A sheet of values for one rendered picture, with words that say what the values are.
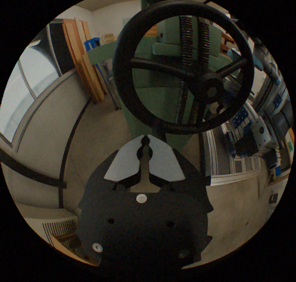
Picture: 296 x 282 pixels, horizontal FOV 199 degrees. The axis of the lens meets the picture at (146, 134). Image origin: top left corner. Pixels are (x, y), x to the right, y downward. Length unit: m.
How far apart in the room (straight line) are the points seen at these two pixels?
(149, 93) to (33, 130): 1.22
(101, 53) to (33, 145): 1.12
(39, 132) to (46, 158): 0.31
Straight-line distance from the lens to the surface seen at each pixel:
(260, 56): 0.58
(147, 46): 0.30
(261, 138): 0.53
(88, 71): 1.71
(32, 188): 1.29
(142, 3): 0.75
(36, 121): 1.27
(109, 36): 0.36
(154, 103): 0.38
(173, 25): 0.22
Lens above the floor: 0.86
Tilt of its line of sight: 57 degrees down
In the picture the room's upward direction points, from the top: 5 degrees counter-clockwise
